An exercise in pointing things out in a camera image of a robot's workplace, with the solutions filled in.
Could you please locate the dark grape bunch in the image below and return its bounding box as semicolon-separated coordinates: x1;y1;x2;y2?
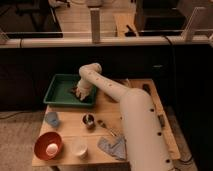
69;87;77;98

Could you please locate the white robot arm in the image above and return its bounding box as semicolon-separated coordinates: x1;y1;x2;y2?
77;63;174;171

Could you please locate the green plastic tray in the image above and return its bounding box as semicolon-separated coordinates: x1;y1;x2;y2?
43;74;97;108

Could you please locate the small metal cup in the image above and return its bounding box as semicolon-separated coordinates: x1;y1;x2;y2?
82;114;95;129

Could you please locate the light blue cup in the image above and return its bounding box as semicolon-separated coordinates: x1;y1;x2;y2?
45;112;60;127

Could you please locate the banana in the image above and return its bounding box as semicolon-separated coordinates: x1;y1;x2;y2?
121;79;132;88

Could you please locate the wooden table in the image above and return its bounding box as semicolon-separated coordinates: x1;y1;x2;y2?
32;79;180;167

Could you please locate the metal fork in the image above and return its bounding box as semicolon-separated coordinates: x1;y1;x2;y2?
97;120;117;137

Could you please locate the white plastic cup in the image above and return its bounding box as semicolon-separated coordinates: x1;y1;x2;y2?
71;137;88;159

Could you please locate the black rectangular block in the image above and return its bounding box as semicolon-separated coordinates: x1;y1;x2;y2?
142;84;151;96

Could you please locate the white egg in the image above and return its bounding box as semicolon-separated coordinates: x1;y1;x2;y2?
46;143;58;156

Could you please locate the blue grey cloth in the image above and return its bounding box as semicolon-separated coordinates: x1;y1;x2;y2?
97;136;127;161

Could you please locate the orange bowl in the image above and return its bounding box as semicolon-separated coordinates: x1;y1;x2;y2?
34;132;63;161

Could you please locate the small dark brush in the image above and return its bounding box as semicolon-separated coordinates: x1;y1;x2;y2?
158;115;165;128

